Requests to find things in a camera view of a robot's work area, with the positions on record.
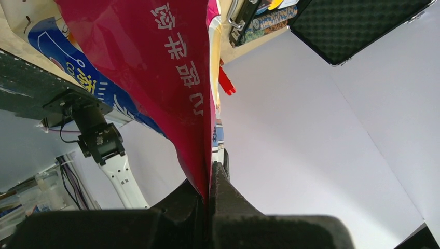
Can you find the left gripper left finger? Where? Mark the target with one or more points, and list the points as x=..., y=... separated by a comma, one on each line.
x=174, y=222

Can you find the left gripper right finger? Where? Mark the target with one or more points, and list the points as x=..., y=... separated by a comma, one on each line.
x=235, y=223

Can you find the pet food bag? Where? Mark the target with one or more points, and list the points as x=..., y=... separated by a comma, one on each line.
x=156, y=62

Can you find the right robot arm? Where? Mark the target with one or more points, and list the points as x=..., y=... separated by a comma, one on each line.
x=103, y=142

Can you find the red toy block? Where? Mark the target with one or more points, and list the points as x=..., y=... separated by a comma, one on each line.
x=225, y=82

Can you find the black poker chip case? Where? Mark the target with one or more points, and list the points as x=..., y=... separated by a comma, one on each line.
x=334, y=30

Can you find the aluminium frame rail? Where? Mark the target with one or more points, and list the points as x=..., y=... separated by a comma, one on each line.
x=29, y=92

